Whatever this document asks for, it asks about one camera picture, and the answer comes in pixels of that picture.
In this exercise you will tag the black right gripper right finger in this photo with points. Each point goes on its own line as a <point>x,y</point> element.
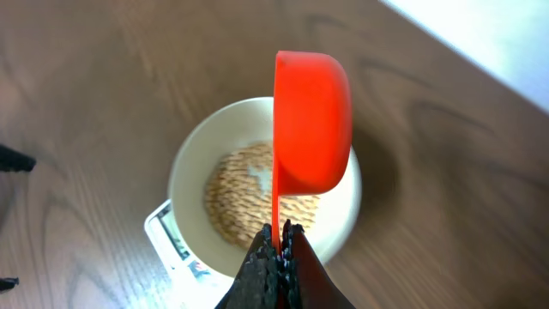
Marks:
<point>304,282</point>

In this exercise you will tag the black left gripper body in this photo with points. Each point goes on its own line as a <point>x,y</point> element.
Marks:
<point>14,161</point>

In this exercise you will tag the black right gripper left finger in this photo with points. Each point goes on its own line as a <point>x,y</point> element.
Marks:
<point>256,284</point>

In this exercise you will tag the red plastic measuring scoop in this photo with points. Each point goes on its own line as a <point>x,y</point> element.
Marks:
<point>312,127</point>

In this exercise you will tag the white digital kitchen scale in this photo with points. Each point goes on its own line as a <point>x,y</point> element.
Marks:
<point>194,285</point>

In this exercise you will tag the soybeans in bowl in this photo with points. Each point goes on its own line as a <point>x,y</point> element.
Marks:
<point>237,196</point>

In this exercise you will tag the cream ceramic bowl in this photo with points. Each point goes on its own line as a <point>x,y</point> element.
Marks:
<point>232,127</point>

